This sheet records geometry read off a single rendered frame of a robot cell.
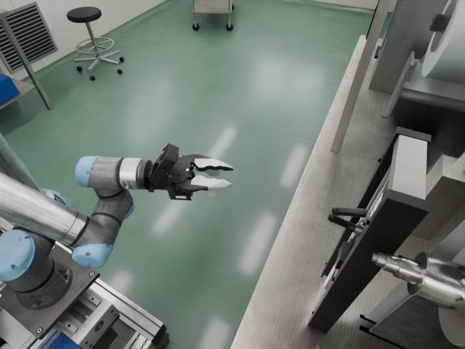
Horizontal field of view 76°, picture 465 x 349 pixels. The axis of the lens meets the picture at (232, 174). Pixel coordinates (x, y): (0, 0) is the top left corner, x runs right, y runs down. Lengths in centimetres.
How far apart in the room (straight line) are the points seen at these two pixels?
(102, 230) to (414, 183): 62
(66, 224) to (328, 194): 83
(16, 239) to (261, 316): 68
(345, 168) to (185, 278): 116
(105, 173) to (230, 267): 132
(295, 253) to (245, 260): 100
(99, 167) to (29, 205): 15
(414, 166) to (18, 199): 70
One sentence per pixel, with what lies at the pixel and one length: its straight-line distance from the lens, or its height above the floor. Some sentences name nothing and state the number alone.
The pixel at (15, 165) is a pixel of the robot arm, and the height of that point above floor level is 122.
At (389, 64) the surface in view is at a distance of 109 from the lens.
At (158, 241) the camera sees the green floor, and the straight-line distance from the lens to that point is 206.
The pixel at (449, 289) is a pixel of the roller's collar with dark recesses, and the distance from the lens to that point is 49.
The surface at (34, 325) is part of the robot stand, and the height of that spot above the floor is 82.
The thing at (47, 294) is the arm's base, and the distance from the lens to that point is 107.
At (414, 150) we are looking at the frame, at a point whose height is 144.
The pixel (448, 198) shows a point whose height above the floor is 110.
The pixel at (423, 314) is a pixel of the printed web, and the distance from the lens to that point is 77.
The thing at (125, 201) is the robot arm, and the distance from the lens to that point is 81.
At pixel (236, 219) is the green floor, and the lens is 209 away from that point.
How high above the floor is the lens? 174
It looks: 48 degrees down
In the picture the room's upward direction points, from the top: straight up
